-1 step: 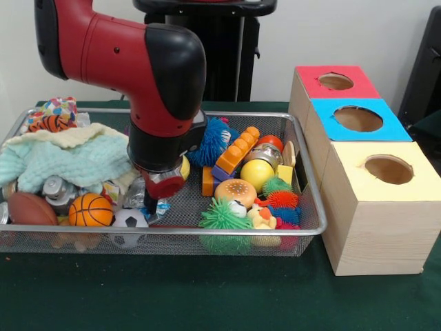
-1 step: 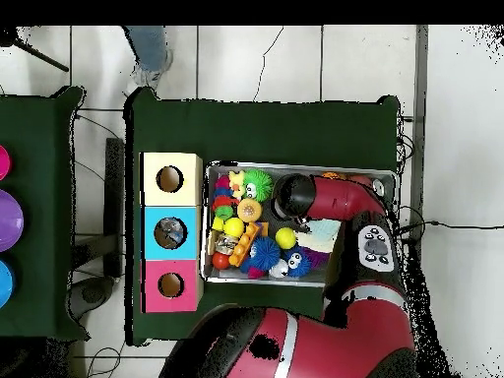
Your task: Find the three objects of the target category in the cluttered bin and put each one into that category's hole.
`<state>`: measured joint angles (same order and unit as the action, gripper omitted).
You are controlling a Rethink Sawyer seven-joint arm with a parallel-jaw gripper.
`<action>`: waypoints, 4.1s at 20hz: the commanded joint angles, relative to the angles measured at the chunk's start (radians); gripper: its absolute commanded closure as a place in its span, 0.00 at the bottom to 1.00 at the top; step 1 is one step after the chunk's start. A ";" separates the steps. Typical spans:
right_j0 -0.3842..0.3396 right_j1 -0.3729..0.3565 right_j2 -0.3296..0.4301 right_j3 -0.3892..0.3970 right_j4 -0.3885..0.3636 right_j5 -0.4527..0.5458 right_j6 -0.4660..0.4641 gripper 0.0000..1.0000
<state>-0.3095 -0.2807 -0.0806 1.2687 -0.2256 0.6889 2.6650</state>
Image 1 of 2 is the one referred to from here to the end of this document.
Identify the shallow mesh bin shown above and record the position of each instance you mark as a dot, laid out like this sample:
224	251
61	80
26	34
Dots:
172	241

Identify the toy hamburger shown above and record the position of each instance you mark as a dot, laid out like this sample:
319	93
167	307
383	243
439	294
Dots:
236	191

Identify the wooden box with three holes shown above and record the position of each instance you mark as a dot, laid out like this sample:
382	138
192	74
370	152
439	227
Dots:
379	234

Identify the blue spiky ball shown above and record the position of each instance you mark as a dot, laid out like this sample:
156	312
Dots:
212	145

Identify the green spiky ball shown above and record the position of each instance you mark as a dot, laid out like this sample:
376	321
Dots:
224	217

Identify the dark green side tablecloth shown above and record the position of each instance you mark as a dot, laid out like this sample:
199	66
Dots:
429	129

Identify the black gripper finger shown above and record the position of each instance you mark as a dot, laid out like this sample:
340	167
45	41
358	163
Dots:
150	205

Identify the small soccer ball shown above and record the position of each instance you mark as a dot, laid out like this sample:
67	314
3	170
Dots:
130	219

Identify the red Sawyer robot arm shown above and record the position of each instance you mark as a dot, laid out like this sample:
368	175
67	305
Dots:
138	69

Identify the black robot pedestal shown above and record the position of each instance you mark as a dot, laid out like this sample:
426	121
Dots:
234	69

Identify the clear plastic bottle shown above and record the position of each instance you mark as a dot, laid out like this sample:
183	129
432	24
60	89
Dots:
136	194

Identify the yellow ball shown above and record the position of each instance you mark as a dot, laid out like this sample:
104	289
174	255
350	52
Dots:
186	169
256	174

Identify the cream knitted cloth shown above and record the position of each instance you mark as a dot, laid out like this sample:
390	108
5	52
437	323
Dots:
82	132

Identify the small orange basketball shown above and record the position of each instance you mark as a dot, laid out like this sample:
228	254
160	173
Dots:
90	209

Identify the light blue knitted cloth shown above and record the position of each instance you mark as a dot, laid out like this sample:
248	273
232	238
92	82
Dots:
76	162

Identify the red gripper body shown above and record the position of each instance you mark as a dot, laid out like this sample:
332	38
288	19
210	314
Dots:
165	188

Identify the orange and purple toy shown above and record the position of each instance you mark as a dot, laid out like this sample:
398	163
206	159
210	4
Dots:
237	148

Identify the brown red ball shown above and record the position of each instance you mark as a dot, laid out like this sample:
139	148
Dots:
32	208

